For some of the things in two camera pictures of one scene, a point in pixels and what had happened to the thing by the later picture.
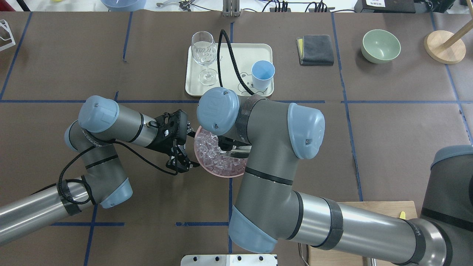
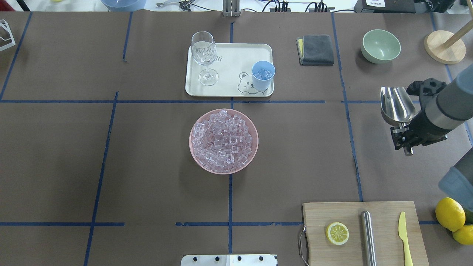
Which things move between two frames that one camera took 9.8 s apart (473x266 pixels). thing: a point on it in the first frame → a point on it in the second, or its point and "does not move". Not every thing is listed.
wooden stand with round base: (446, 47) does not move
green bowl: (380, 46) does not move
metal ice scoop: (240, 152) → (397, 108)
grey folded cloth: (315, 50) does not move
